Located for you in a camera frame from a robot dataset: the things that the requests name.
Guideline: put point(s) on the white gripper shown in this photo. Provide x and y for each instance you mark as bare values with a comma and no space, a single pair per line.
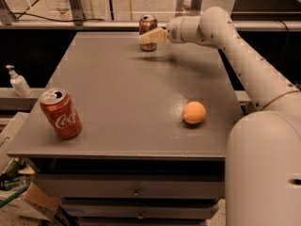
174,32

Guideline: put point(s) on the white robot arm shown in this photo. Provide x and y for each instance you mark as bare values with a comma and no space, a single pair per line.
263,153

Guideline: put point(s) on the red coke can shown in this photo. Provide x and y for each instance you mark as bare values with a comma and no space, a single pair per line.
59,110

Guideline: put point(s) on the orange fruit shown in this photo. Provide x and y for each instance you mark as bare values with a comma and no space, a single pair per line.
194,112

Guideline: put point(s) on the grey drawer cabinet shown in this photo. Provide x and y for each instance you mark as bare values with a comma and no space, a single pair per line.
130,104

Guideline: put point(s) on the white pump dispenser bottle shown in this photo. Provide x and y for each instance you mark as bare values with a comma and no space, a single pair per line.
18,82

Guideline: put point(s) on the top drawer with knob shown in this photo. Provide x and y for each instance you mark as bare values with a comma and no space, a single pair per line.
129,186

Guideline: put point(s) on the drawer with knob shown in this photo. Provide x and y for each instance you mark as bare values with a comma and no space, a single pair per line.
129,186
143,208

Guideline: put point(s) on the cardboard box with clutter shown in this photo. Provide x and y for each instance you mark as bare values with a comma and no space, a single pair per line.
18,196

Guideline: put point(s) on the metal railing frame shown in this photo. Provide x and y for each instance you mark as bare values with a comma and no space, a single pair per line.
248,15

